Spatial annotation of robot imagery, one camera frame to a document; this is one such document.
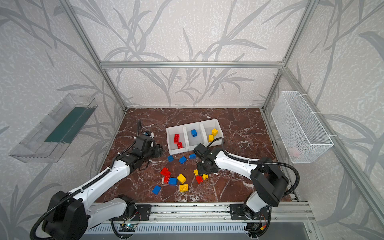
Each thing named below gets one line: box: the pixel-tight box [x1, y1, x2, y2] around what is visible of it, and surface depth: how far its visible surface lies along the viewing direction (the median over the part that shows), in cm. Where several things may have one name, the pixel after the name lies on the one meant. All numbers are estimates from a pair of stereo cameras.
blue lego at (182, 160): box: [179, 156, 187, 164], surface depth 93 cm
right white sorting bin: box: [200, 118, 224, 148], surface depth 104 cm
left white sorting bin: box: [166, 125, 189, 155], surface depth 100 cm
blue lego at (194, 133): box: [190, 129, 198, 138], surface depth 107 cm
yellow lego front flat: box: [179, 184, 189, 192], surface depth 82 cm
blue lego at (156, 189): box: [152, 185, 162, 195], surface depth 82 cm
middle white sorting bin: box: [183, 122, 207, 152], surface depth 103 cm
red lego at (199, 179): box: [195, 175, 203, 185], surface depth 86 cm
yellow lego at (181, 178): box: [177, 173, 187, 184], surface depth 84 cm
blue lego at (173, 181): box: [169, 177, 178, 186], surface depth 84 cm
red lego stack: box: [160, 167, 171, 184], surface depth 87 cm
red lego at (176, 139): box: [173, 134, 180, 144], surface depth 103 cm
